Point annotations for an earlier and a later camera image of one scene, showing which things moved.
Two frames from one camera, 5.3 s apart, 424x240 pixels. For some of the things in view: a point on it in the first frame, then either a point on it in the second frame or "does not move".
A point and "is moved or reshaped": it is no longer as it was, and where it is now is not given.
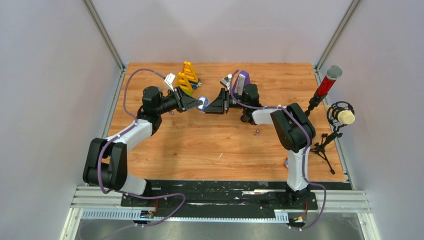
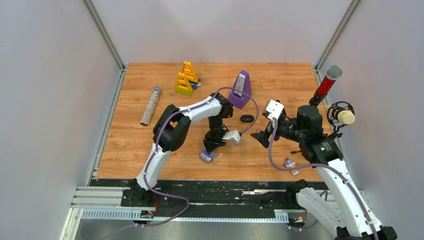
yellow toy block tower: [183, 82] does not move
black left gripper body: [174, 101] to [217, 132]
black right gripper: [217, 106] to [262, 136]
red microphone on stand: [333, 73] does not move
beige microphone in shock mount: [338, 113] does not move
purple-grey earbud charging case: [205, 102] is moved or reshaped
